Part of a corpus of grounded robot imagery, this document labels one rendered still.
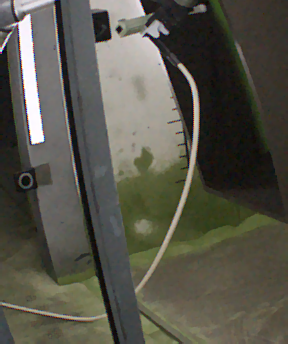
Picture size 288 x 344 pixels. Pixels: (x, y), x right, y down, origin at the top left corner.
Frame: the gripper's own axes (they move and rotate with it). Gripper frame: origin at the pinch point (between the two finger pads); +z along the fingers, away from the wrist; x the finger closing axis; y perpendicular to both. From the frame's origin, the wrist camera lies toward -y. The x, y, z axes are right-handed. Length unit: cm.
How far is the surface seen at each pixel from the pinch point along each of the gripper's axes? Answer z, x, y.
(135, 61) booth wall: 58, 57, -17
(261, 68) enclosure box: -23.6, 1.8, 36.4
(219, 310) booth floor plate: 66, 12, 86
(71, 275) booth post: 129, 20, 31
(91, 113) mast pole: -59, -110, 44
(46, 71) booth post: 69, 24, -33
